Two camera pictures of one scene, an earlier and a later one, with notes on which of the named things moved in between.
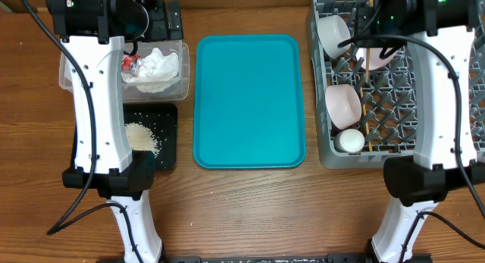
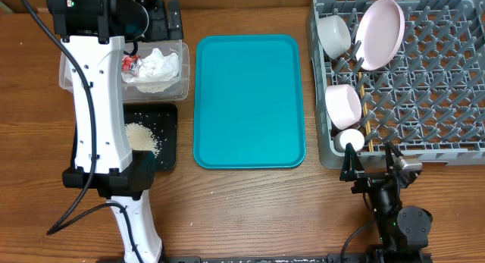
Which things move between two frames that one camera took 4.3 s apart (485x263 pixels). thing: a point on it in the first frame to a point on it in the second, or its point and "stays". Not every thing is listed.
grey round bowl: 332,29 stays
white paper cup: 349,140 stays
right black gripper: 364,19 to 372,181
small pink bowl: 343,104 stays
